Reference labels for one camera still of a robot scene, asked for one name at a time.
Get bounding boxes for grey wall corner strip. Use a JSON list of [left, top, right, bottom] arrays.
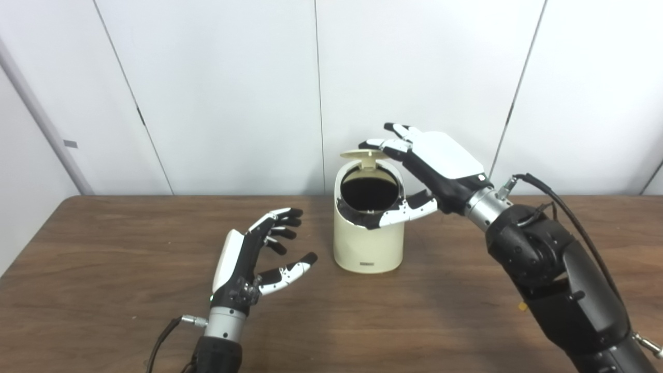
[[0, 39, 95, 196]]

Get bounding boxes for cream-colored bin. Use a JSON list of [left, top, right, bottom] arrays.
[[333, 160, 406, 274]]

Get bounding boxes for black bin liner bag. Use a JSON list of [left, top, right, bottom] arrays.
[[337, 168, 405, 230]]

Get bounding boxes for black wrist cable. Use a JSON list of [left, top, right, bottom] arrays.
[[496, 173, 625, 306], [147, 314, 209, 373]]

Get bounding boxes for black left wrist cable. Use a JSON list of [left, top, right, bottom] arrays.
[[147, 314, 209, 373]]

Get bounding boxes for round cream bin lid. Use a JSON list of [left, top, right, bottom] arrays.
[[340, 149, 389, 170]]

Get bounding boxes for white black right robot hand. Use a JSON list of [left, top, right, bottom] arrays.
[[359, 122, 494, 228]]

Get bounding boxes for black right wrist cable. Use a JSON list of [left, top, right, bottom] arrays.
[[496, 173, 625, 306]]

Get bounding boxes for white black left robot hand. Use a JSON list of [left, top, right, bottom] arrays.
[[210, 208, 319, 318]]

